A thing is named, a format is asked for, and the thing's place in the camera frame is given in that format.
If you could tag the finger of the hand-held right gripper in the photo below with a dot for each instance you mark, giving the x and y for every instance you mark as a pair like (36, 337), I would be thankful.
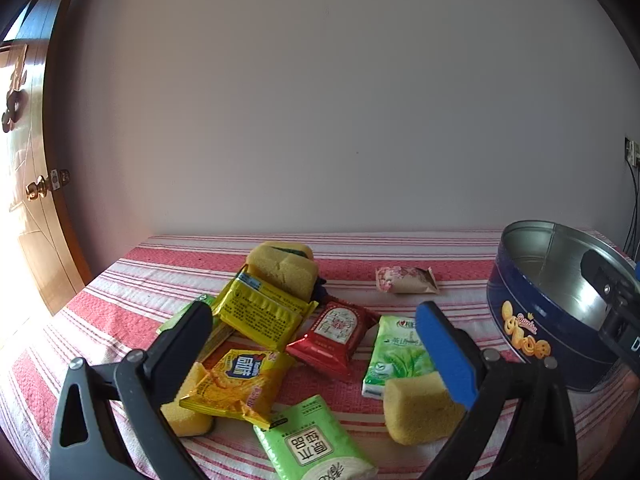
(638, 272)
(607, 275)

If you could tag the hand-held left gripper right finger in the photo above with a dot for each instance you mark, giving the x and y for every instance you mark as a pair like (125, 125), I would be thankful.
(445, 355)

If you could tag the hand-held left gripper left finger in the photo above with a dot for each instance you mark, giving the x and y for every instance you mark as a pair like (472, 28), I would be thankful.
(185, 345)

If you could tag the green packet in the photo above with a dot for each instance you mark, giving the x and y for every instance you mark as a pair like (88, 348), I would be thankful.
(175, 317)

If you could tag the green leaf print tissue pack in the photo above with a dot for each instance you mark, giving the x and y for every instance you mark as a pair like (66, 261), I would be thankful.
(395, 365)

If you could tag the yellow cracker snack packet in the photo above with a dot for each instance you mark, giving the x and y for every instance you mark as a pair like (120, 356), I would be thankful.
(235, 385)

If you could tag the pink floral snack packet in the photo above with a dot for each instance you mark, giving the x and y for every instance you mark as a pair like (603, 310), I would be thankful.
(400, 280)

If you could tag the blue round cookie tin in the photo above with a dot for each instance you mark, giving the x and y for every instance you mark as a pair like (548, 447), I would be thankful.
(520, 300)

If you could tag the red snack packet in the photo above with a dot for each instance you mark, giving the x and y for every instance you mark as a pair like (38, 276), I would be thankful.
(330, 345)

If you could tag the yellow sponge with green pad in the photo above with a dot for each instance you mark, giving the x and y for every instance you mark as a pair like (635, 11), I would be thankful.
(285, 270)

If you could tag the light green tissue pack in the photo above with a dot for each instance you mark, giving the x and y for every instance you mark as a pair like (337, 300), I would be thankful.
(310, 445)

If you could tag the red white striped blanket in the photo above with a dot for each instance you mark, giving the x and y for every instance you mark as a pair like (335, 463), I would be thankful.
(450, 260)

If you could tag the wooden door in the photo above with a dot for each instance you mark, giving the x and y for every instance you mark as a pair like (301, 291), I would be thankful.
(45, 240)

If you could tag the metal door latch plate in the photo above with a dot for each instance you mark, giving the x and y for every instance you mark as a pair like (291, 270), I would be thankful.
(60, 179)

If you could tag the brass door knob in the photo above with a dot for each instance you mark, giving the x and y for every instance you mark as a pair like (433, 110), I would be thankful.
(36, 190)

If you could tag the brown door ornament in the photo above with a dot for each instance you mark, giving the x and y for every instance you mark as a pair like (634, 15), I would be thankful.
(12, 110)

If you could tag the white wall outlet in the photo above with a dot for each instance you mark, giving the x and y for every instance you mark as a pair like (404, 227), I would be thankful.
(632, 150)

